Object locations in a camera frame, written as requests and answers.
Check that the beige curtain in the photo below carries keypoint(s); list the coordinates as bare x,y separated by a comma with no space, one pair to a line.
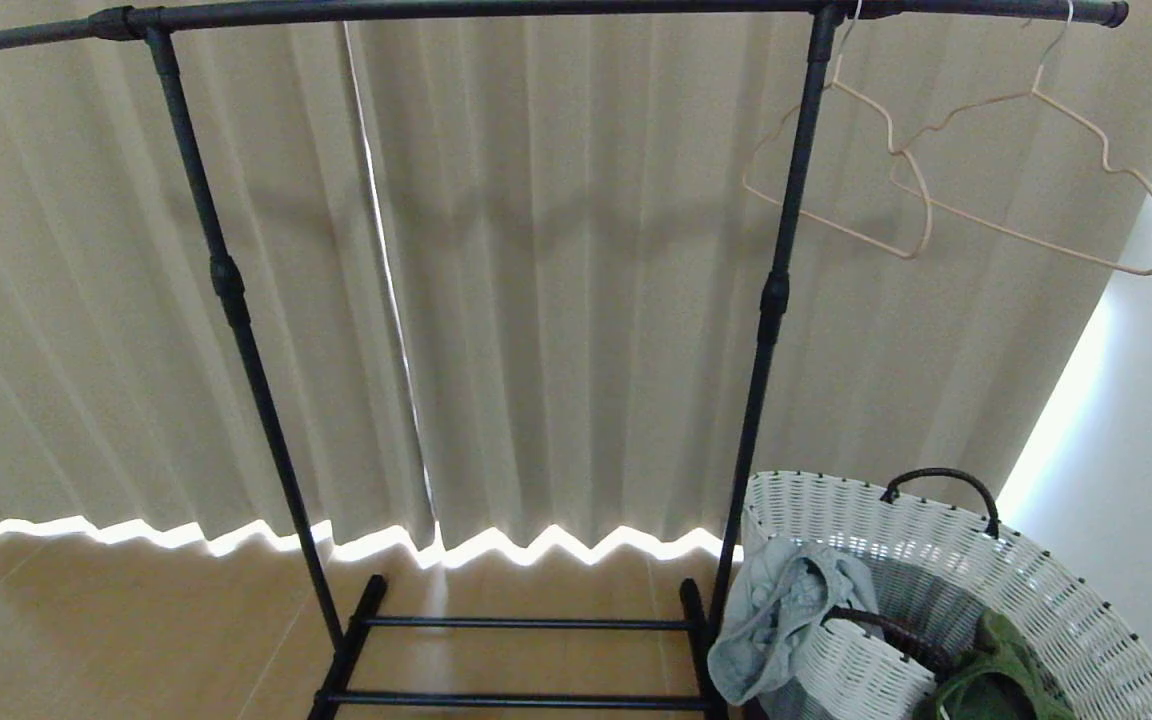
586,300

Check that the black clothes rack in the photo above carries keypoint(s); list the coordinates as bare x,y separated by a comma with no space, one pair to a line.
226,280

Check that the green printed t-shirt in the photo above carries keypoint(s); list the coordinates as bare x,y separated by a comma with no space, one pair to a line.
996,670

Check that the pale grey garment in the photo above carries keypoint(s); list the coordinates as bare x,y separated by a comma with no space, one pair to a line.
766,620

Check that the pink clothes hanger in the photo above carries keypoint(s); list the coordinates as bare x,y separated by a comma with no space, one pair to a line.
926,205
1068,111

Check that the white laundry basket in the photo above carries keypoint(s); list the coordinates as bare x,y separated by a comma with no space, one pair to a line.
936,560

